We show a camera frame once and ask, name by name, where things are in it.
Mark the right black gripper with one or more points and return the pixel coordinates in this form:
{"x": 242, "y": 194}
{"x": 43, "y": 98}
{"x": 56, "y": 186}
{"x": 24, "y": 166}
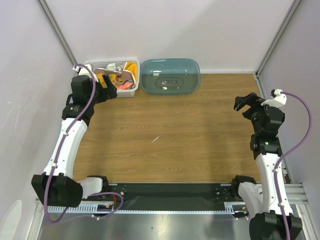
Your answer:
{"x": 249, "y": 108}

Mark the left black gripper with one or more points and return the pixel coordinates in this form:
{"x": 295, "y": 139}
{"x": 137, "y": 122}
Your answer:
{"x": 108, "y": 93}

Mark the yellow brown bear towel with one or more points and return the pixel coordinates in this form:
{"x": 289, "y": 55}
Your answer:
{"x": 129, "y": 73}

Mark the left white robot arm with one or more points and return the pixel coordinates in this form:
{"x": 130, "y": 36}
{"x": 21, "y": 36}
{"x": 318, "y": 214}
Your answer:
{"x": 56, "y": 186}

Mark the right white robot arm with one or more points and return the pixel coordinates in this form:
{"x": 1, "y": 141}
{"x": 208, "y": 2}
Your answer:
{"x": 269, "y": 210}

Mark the orange white lettered towel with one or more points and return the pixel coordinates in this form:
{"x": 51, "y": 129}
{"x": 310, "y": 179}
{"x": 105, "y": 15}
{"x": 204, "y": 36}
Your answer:
{"x": 125, "y": 85}

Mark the white plastic basket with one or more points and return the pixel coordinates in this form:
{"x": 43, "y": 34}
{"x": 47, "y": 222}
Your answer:
{"x": 102, "y": 63}

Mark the teal patterned towel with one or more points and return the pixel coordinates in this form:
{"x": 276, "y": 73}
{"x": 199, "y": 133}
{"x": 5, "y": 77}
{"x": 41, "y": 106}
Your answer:
{"x": 114, "y": 67}

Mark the teal plastic tub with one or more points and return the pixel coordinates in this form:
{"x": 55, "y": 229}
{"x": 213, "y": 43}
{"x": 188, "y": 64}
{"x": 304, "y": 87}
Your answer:
{"x": 170, "y": 76}

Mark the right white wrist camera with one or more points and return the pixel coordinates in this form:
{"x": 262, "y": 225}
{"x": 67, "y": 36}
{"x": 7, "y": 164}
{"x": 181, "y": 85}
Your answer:
{"x": 278, "y": 99}

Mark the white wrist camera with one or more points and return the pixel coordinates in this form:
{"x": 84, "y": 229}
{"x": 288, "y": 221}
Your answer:
{"x": 278, "y": 99}
{"x": 83, "y": 71}

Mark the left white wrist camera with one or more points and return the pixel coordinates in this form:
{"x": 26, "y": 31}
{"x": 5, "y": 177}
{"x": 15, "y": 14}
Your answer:
{"x": 83, "y": 71}

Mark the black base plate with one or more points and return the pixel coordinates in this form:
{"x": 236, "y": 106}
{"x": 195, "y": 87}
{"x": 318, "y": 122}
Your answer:
{"x": 174, "y": 196}

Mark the aluminium frame rail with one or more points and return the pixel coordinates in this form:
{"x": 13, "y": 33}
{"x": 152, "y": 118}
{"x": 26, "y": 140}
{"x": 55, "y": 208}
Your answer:
{"x": 104, "y": 205}

